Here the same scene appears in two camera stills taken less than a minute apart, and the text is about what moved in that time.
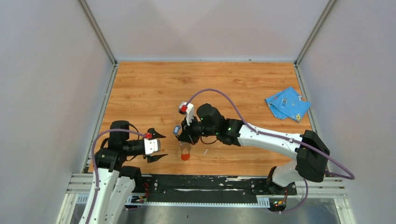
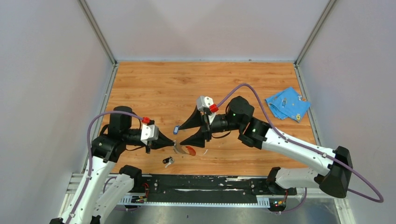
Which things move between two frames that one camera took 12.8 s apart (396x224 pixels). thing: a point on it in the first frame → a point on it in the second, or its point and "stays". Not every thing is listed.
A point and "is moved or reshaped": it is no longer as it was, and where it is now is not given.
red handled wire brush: [185, 150] is moved or reshaped
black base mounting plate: [197, 188] stays
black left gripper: [155, 134] → [162, 142]
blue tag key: [176, 129] stays
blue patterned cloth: [287, 103] stays
